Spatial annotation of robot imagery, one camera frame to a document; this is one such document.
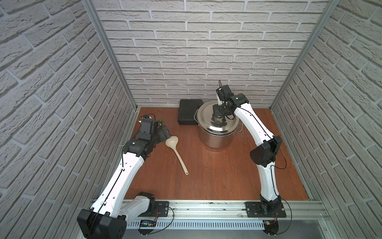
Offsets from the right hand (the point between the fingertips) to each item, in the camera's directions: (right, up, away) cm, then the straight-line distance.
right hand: (220, 111), depth 88 cm
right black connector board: (+21, -57, -19) cm, 64 cm away
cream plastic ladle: (-31, -20, +8) cm, 38 cm away
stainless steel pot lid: (-4, -8, -1) cm, 9 cm away
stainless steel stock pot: (-2, -20, +10) cm, 22 cm away
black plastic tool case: (-21, +4, +21) cm, 30 cm away
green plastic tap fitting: (-42, -5, +22) cm, 47 cm away
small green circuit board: (-40, -58, -16) cm, 72 cm away
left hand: (-36, -11, -11) cm, 39 cm away
